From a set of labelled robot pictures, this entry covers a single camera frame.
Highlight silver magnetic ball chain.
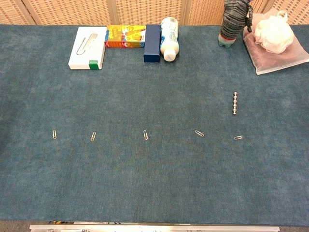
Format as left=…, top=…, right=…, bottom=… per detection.
left=232, top=91, right=239, bottom=116

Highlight teal felt table cover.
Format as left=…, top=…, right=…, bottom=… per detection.
left=0, top=23, right=309, bottom=227

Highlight dark blue long box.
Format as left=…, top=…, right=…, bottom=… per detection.
left=143, top=24, right=161, bottom=63

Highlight white bottle blue label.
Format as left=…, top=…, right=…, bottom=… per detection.
left=160, top=16, right=180, bottom=62

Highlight yellow orange printed carton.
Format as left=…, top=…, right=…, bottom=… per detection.
left=104, top=25, right=147, bottom=48

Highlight white USB hub box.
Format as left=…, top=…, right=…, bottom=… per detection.
left=68, top=26, right=107, bottom=70

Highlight bottle in grey knit sleeve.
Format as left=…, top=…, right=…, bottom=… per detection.
left=218, top=0, right=253, bottom=48

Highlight woven rattan folding screen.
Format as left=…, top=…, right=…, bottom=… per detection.
left=0, top=0, right=309, bottom=26

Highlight translucent pink zip bag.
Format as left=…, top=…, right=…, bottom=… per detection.
left=243, top=13, right=309, bottom=75

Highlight aluminium profile rail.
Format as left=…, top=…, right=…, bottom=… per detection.
left=29, top=224, right=281, bottom=232

